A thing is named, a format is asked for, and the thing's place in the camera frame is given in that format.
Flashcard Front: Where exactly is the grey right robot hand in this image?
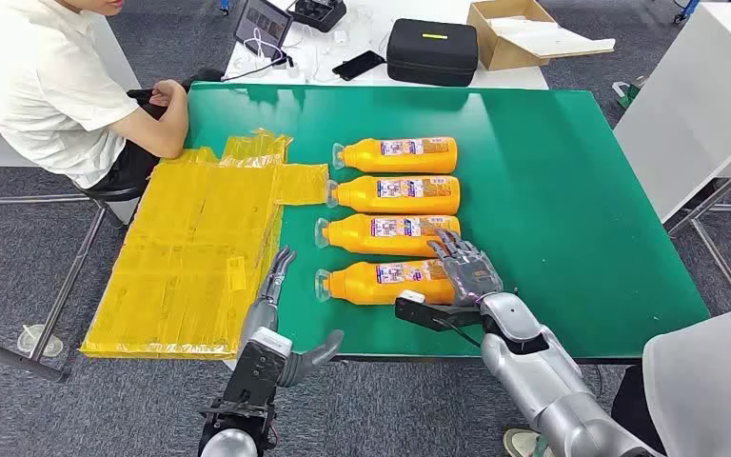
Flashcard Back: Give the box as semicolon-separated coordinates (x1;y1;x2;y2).
426;228;504;308

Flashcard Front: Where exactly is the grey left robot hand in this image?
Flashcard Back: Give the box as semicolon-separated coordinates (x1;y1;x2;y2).
238;246;346;387

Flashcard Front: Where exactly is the person's right hand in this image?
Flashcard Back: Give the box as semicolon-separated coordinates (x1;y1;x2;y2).
148;79;188;109

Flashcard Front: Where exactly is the orange detergent bottle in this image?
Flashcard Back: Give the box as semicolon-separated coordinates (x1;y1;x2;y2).
314;258;456;307
314;214;462;258
331;136;459;175
326;175;462;216

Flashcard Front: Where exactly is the black stool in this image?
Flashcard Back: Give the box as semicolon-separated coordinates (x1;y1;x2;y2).
78;183;146;205

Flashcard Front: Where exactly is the black tablet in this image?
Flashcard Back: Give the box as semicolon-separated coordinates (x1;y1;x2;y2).
233;0;294;46

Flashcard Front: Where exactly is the person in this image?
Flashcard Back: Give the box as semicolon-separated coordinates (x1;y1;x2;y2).
0;0;225;191
503;299;731;457

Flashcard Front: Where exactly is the green white floor object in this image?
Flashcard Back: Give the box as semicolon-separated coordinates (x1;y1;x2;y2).
611;75;648;109

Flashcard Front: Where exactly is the black charger box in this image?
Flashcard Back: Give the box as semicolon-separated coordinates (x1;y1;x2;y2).
289;0;347;34

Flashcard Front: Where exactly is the black phone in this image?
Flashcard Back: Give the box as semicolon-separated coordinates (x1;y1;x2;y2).
331;50;386;82

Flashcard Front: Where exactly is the white desk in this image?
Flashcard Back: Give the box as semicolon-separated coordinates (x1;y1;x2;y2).
222;0;549;90

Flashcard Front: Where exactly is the white sheet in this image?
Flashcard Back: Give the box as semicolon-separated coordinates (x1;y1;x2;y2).
486;15;617;59

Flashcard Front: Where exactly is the black zip case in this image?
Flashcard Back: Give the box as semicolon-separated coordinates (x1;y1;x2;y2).
385;18;480;88

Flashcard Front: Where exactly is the cardboard box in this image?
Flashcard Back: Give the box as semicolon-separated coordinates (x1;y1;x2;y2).
466;0;617;71

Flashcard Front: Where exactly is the clear plastic cup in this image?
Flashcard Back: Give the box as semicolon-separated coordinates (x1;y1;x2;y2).
16;324;64;358

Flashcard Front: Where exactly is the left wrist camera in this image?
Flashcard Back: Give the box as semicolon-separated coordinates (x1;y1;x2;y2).
222;327;295;411

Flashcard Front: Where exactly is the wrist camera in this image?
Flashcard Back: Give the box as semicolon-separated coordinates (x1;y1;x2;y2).
395;289;484;333
222;327;295;411

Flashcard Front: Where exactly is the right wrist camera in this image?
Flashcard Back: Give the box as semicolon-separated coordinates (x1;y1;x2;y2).
395;289;484;333

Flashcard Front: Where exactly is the black cable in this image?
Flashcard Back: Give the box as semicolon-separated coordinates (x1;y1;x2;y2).
220;53;295;83

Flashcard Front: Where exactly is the white cable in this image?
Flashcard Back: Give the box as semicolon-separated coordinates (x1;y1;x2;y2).
242;26;292;71

